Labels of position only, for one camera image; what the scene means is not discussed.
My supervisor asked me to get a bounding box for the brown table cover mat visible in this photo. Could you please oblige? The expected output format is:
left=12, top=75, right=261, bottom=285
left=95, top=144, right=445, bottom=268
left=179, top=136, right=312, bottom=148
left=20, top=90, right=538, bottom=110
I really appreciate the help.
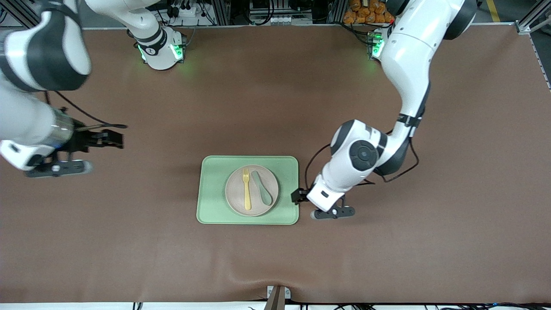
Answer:
left=0, top=25, right=551, bottom=304

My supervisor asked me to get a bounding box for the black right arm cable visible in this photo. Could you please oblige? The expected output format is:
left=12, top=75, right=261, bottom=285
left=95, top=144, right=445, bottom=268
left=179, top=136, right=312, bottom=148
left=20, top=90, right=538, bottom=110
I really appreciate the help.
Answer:
left=43, top=88, right=128, bottom=130

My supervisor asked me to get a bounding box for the yellow plastic fork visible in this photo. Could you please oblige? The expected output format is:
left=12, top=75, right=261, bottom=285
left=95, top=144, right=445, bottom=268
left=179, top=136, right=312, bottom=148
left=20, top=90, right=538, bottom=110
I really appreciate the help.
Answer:
left=242, top=167, right=252, bottom=211

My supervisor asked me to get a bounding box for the aluminium frame profile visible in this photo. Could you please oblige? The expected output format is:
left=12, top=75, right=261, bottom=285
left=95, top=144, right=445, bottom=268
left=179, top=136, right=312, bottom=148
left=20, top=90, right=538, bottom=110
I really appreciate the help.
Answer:
left=332, top=0, right=347, bottom=24
left=514, top=0, right=551, bottom=35
left=213, top=0, right=232, bottom=25

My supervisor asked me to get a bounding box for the metal table clamp bracket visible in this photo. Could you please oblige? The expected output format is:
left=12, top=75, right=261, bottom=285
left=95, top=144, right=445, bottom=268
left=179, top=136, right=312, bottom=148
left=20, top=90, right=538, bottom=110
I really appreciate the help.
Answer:
left=266, top=285, right=291, bottom=310

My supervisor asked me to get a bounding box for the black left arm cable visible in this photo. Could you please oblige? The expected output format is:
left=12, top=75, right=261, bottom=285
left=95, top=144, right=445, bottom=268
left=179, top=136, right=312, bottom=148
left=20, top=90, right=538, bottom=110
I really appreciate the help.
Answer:
left=305, top=110, right=421, bottom=191

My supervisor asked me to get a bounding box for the light green rectangular tray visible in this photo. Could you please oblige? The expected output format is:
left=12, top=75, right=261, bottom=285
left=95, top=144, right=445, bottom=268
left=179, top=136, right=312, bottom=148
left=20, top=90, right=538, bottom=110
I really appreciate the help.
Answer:
left=196, top=155, right=300, bottom=226

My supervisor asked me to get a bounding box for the grey-green plastic spoon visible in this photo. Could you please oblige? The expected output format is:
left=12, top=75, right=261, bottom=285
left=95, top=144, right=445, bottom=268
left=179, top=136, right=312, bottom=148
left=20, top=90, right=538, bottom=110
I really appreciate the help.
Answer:
left=251, top=170, right=273, bottom=206

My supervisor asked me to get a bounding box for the grey table side rail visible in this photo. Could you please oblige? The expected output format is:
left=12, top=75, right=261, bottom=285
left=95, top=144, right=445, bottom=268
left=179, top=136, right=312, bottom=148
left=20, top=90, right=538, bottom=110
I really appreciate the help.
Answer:
left=527, top=32, right=551, bottom=92

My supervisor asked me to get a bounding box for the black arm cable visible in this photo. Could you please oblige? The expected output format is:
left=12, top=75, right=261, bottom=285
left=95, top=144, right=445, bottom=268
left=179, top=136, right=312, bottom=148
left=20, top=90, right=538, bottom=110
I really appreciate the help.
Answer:
left=305, top=110, right=421, bottom=191
left=43, top=88, right=128, bottom=130

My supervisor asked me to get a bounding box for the beige round plate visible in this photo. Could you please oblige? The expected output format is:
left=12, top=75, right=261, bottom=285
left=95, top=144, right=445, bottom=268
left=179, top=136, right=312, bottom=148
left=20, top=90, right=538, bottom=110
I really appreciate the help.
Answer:
left=225, top=164, right=279, bottom=217

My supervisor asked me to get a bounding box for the white power strip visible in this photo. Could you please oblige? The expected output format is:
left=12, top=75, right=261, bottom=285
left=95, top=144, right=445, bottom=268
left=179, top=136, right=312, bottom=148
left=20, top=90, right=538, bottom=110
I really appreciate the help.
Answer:
left=166, top=0, right=207, bottom=19

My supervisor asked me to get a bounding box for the pile of orange items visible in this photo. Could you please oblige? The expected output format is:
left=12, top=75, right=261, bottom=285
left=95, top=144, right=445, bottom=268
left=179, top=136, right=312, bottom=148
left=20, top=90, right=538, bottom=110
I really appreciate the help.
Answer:
left=343, top=0, right=390, bottom=25

